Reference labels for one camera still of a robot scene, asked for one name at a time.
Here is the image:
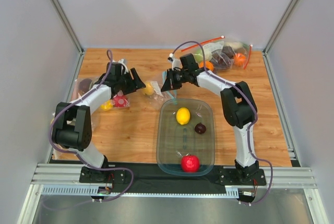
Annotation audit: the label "dark purple fake plum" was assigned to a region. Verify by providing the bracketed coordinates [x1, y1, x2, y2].
[194, 123, 207, 135]

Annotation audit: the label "black base strip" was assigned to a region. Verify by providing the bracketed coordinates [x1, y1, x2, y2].
[79, 163, 267, 194]

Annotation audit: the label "yellow fake pepper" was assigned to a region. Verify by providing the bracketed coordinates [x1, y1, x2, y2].
[100, 100, 114, 111]

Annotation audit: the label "yellow fake lemon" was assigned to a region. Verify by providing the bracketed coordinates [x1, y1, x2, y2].
[176, 107, 190, 125]

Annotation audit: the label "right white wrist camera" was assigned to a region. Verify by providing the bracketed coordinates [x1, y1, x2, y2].
[168, 53, 182, 70]

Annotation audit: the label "purple cable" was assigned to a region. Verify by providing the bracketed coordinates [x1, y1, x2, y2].
[169, 41, 273, 206]
[48, 49, 135, 204]

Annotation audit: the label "clear plastic tub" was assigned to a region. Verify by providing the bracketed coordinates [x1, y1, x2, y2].
[156, 99, 215, 176]

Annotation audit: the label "red zip bag back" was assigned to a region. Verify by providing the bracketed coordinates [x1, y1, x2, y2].
[181, 36, 253, 72]

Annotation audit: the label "red fake apple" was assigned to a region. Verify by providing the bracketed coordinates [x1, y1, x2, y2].
[181, 155, 200, 173]

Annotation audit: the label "fake purple grapes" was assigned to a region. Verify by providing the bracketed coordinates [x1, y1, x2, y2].
[211, 46, 234, 70]

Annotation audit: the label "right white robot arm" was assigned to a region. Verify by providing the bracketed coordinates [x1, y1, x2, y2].
[161, 53, 259, 179]

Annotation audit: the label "red spotted fake mushroom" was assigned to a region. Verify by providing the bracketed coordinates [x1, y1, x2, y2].
[112, 91, 129, 108]

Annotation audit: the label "clear bag far left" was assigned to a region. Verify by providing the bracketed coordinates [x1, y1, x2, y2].
[50, 78, 105, 131]

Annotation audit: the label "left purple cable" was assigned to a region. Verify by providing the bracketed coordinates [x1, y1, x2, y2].
[48, 49, 135, 204]

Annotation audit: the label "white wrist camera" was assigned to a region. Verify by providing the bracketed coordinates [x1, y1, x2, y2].
[168, 53, 182, 70]
[118, 58, 129, 74]

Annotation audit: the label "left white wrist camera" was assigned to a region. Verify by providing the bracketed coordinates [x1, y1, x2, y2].
[118, 58, 129, 74]

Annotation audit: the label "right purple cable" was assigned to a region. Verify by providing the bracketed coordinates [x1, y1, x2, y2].
[169, 41, 273, 206]

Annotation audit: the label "clear bag with mushroom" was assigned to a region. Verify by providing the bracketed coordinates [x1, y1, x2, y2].
[100, 91, 130, 111]

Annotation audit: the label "orange fake tangerine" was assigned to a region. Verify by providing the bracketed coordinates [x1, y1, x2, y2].
[198, 61, 214, 72]

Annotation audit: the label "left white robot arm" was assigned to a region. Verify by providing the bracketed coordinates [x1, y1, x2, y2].
[49, 62, 146, 171]

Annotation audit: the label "blue zip top bag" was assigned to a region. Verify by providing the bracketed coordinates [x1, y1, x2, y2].
[143, 71, 177, 110]

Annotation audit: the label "green fake cabbage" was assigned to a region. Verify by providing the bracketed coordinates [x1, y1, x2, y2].
[194, 49, 212, 63]

